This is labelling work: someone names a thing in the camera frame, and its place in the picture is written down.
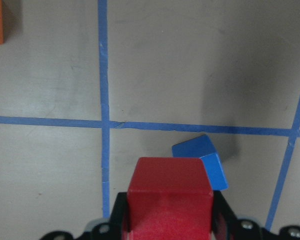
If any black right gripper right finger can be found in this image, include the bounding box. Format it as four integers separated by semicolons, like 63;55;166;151
211;190;300;240

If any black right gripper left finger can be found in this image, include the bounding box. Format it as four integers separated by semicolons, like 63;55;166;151
39;191;130;240

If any blue wooden cube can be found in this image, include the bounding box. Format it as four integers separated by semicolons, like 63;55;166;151
171;134;229;191

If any red wooden cube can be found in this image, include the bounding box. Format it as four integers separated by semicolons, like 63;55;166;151
127;157;214;240

